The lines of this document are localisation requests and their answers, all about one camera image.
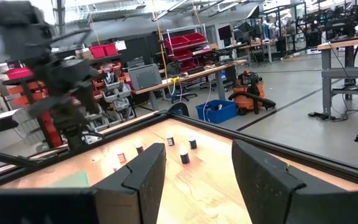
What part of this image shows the grey equipment case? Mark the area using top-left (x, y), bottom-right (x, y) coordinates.
top-left (127, 63), bottom-right (163, 91)

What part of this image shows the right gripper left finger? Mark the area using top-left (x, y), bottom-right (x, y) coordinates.
top-left (93, 142), bottom-right (167, 224)

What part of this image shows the blue plastic tote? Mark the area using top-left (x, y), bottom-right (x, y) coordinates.
top-left (195, 99), bottom-right (239, 124)

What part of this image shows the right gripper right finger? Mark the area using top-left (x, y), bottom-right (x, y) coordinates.
top-left (231, 139), bottom-right (306, 224)

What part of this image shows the white floor cable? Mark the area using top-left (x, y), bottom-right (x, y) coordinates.
top-left (201, 77), bottom-right (214, 123)

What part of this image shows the long wooden workbench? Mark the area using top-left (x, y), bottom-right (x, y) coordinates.
top-left (131, 58), bottom-right (249, 112)

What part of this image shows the wooden top steel workbench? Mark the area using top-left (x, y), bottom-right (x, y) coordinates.
top-left (317, 30), bottom-right (358, 116)

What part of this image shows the yellow hanging power cable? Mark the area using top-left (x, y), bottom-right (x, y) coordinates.
top-left (150, 0), bottom-right (180, 96)

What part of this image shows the wire rack with red bins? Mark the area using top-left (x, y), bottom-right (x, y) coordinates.
top-left (163, 24), bottom-right (218, 75)

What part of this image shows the orange shop vacuum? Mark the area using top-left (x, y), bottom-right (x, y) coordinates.
top-left (227, 70), bottom-right (277, 116)

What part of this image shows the shelf with grey parts bins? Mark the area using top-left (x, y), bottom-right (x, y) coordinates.
top-left (85, 60), bottom-right (137, 131)

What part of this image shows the red storage bin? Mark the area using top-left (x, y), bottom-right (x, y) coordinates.
top-left (103, 43), bottom-right (119, 57)
top-left (5, 67), bottom-right (34, 80)
top-left (89, 45), bottom-right (106, 60)

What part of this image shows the black aluminium table frame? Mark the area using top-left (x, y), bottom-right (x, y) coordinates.
top-left (0, 102), bottom-right (358, 190)

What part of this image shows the teal translucent plastic bin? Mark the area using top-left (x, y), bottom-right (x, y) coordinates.
top-left (47, 169), bottom-right (90, 189)

